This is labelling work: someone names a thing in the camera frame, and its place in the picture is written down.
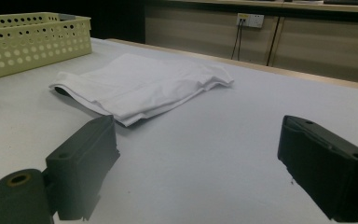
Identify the white cloth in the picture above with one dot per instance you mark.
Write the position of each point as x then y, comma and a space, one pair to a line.
143, 84

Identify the white table cover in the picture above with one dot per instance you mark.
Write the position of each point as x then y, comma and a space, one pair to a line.
205, 140

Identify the white wall socket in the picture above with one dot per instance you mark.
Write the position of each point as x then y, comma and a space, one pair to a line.
250, 20

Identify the pale yellow perforated plastic basket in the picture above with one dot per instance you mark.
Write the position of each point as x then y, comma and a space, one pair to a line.
28, 46

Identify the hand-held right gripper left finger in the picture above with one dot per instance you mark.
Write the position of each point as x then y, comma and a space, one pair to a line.
80, 165

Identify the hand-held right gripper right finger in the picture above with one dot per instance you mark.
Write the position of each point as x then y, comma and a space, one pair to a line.
326, 168

